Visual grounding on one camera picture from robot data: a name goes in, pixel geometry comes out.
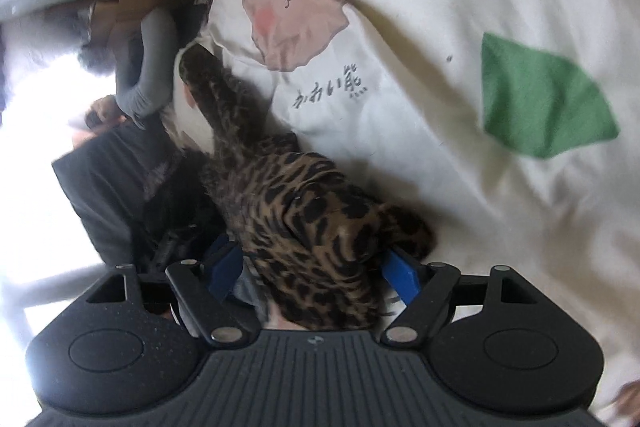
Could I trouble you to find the white cartoon bear bedsheet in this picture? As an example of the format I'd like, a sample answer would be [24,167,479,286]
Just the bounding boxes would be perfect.
[164,0,640,423]

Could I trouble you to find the grey neck pillow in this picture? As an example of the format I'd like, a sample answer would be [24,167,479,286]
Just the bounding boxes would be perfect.
[115,8,179,127]

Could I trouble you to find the small doll toy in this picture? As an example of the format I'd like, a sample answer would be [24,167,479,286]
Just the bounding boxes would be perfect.
[75,95,127,143]

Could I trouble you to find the leopard print garment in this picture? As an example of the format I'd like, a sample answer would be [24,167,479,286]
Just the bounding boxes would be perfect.
[178,44,436,331]

